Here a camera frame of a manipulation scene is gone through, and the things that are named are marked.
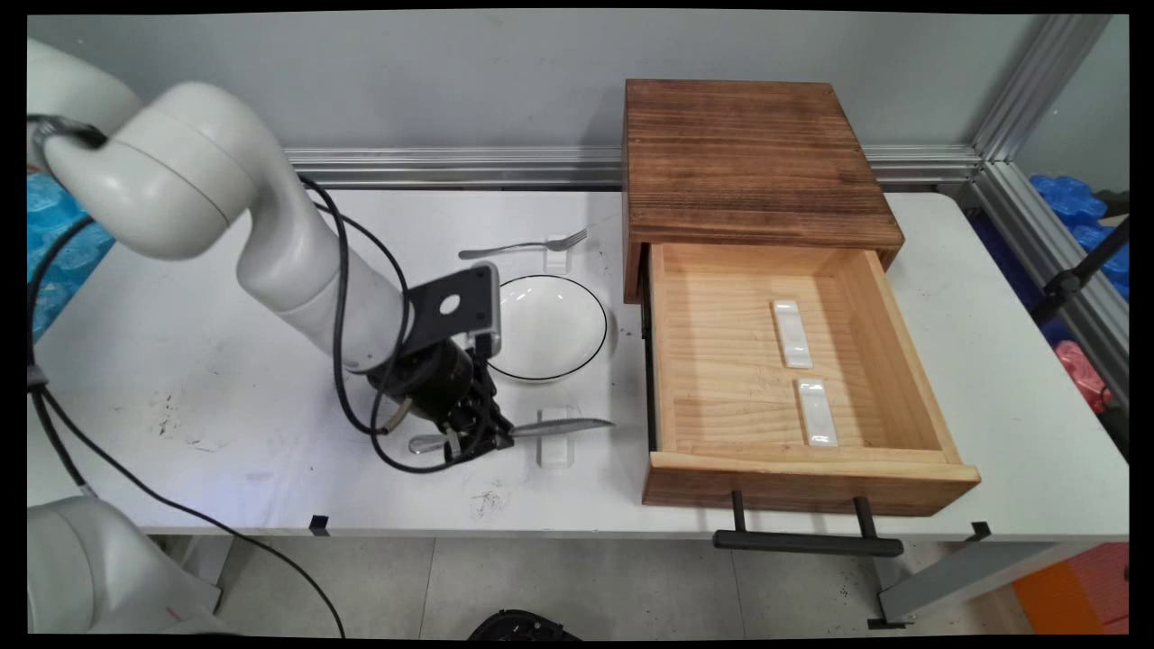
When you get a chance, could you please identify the horizontal aluminium frame rail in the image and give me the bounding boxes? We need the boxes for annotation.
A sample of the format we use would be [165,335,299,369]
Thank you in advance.
[284,144,984,190]

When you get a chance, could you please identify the white plate with black rim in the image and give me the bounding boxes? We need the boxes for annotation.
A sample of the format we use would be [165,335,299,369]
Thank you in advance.
[487,275,609,381]

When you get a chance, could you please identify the slanted aluminium frame rail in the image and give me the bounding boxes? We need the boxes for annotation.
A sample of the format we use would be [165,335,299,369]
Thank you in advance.
[969,162,1130,407]

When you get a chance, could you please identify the red foam piece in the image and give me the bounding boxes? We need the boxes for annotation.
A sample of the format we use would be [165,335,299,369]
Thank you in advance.
[1055,340,1114,416]

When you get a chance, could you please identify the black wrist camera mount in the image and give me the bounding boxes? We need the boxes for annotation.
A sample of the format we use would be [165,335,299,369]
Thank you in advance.
[401,261,502,361]

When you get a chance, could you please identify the black cable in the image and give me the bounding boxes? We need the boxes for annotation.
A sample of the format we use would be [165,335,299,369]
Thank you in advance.
[298,176,506,474]
[27,207,348,636]

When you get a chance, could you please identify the light wooden drawer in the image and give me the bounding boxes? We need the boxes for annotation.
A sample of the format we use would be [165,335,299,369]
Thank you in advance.
[642,242,981,517]

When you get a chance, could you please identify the black drawer handle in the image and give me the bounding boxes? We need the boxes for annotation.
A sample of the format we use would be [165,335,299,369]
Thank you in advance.
[713,491,904,558]

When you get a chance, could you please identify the white ceramic cutlery rest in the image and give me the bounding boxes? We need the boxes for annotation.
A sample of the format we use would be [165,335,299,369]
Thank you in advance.
[795,378,839,448]
[772,299,814,370]

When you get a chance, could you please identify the silver fork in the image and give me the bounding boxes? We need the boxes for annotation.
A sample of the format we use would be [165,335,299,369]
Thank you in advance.
[458,227,589,261]

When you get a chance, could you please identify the dark brown wooden cabinet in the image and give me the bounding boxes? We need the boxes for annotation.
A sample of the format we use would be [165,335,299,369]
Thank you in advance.
[622,79,905,304]

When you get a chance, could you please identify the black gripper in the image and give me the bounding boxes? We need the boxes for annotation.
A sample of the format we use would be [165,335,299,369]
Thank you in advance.
[368,338,517,462]

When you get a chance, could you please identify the black tripod stand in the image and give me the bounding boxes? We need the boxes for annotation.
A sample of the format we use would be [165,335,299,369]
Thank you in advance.
[1030,216,1130,325]

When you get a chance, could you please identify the silver table knife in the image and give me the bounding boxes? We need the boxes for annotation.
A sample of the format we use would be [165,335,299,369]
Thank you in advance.
[408,416,616,454]

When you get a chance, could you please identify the black round floor object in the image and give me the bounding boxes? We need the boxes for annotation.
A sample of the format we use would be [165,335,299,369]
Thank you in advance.
[469,609,582,641]

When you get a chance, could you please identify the upright aluminium frame post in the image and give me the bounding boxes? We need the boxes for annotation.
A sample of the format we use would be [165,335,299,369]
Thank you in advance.
[969,14,1114,163]

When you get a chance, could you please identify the blue foam pieces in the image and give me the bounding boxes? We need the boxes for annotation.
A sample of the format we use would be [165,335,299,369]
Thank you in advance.
[1030,174,1130,298]

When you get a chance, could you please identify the black drawer slide rail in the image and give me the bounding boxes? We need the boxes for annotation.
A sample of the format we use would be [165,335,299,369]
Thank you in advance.
[637,270,659,456]

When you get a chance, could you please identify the black velcro strap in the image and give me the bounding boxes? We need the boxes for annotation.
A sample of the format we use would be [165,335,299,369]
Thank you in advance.
[32,115,107,150]

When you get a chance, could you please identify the orange box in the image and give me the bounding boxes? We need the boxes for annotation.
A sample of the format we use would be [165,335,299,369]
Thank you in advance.
[1012,541,1130,635]

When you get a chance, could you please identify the blue bubble wrap sheet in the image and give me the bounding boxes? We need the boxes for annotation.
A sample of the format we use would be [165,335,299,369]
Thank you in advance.
[27,171,114,339]

